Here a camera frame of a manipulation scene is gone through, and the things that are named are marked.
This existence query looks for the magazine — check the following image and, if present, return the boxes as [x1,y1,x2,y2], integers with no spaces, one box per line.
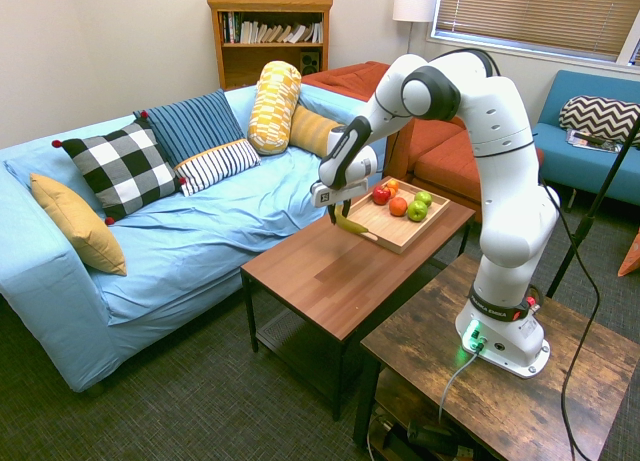
[565,128,624,155]

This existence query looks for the black speaker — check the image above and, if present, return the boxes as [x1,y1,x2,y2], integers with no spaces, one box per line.
[299,50,322,77]

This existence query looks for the light blue sofa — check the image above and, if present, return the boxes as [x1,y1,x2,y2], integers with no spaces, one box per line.
[0,83,391,395]

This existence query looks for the white shade floor lamp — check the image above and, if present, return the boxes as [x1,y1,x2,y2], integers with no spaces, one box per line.
[392,0,439,57]

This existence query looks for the yellow patterned bolster pillow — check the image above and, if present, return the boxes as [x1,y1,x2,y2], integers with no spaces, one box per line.
[246,59,304,156]

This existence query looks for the black box under table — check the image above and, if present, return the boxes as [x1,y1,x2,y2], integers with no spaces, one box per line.
[405,419,459,456]

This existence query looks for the black white chevron pillow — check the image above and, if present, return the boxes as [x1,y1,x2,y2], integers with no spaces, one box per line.
[558,94,640,148]

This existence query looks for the mustard striped pillow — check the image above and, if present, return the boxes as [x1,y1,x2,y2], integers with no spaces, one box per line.
[288,104,347,159]

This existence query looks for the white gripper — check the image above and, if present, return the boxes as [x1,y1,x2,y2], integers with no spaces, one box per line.
[309,177,373,228]

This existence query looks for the brown window blinds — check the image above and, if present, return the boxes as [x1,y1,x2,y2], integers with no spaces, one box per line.
[432,0,640,63]

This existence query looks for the black white checked pillow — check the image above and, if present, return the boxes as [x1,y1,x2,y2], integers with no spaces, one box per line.
[51,110,189,227]

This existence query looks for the navy white striped lumbar pillow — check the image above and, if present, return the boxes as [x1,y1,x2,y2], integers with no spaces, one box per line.
[173,138,262,198]

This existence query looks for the red emergency stop button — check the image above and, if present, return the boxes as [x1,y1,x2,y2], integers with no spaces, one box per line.
[525,286,545,316]

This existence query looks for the teal sofa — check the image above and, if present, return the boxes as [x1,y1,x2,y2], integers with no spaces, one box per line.
[531,69,640,208]

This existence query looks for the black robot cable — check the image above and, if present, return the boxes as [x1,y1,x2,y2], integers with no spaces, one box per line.
[434,47,602,461]

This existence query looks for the orange sectional sofa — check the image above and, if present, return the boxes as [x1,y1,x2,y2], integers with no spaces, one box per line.
[299,60,546,223]

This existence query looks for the row of paperback books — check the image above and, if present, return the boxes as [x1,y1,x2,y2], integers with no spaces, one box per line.
[219,11,325,45]

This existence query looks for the black tripod stand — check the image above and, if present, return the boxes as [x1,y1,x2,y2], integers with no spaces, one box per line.
[544,100,640,300]

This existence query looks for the plain mustard yellow pillow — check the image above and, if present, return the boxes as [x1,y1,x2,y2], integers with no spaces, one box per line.
[28,172,129,277]

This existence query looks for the wooden bookshelf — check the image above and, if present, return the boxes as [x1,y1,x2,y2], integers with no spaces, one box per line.
[205,0,335,91]

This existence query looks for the rustic brown side table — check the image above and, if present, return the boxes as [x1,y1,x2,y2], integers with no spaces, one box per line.
[352,253,640,461]

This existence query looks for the blue striped square pillow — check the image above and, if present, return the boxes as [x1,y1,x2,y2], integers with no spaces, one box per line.
[132,88,247,170]

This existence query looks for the wooden serving tray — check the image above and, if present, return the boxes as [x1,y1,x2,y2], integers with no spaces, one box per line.
[335,176,451,256]

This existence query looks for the yellow banana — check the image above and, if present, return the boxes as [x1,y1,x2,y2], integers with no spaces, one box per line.
[333,203,372,235]

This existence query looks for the wooden coffee table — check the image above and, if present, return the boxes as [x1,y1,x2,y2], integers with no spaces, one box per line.
[239,176,477,422]

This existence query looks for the grey base cable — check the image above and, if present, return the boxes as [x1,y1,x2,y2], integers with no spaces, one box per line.
[438,348,482,423]

